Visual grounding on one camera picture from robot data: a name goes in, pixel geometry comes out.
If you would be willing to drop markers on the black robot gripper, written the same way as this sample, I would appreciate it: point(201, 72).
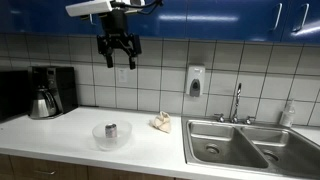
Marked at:
point(116, 36)

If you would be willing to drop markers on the silver red coke can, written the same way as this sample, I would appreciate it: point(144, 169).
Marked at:
point(111, 130)

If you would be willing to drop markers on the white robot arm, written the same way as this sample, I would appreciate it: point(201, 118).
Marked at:
point(85, 9)

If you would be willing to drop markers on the black coffee maker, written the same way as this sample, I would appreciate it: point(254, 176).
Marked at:
point(60, 81)

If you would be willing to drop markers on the beige crumpled cloth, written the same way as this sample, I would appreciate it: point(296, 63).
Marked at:
point(162, 122)

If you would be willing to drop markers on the steel coffee carafe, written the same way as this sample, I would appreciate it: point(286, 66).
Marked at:
point(43, 104)

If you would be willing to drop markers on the black microwave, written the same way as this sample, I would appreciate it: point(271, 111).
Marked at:
point(14, 93)

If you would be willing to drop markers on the chrome sink faucet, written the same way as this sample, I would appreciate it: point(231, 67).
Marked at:
point(234, 118)

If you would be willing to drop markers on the stainless steel double sink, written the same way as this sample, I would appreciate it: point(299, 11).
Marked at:
point(258, 148)

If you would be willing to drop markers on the wooden lower cabinets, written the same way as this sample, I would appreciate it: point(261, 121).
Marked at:
point(22, 168)

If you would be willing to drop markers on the clear soap pump bottle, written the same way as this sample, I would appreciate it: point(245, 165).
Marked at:
point(288, 114)

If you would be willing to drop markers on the blue upper cabinets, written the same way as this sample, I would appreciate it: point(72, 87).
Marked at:
point(286, 21)

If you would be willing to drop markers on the white wall outlet plate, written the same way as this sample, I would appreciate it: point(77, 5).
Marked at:
point(122, 74)

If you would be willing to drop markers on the white wall soap dispenser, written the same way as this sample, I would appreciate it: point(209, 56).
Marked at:
point(195, 80)

